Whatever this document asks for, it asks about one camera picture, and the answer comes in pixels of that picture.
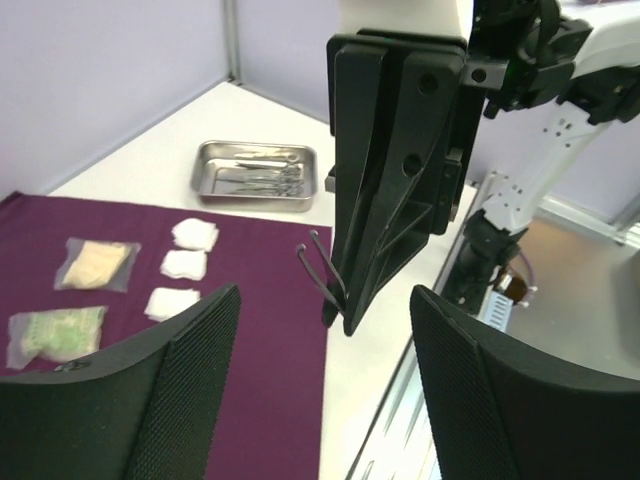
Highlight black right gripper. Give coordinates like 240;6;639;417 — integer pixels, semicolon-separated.
326;29;484;336

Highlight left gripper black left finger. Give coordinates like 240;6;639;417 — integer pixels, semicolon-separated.
1;284;241;479

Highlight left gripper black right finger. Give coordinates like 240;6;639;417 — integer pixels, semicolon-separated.
410;285;639;479

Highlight steel tweezers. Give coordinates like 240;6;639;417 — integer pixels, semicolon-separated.
295;228;349;327

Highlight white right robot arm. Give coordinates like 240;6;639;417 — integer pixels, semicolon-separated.
322;1;639;335

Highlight white gauze pad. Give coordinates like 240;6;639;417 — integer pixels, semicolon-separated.
160;250;207;281
171;218;219;252
144;287;201;322

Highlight green gauze packet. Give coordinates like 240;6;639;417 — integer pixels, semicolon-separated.
6;306;108;370

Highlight instruments in tray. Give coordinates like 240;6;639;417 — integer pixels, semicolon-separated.
216;152;304;197

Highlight beige gauze packet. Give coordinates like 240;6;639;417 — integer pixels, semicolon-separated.
54;237;141;293

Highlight steel instrument tray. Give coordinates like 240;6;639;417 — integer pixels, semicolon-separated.
190;140;318;212

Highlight aluminium front rail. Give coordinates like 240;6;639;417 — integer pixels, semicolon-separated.
346;172;499;479

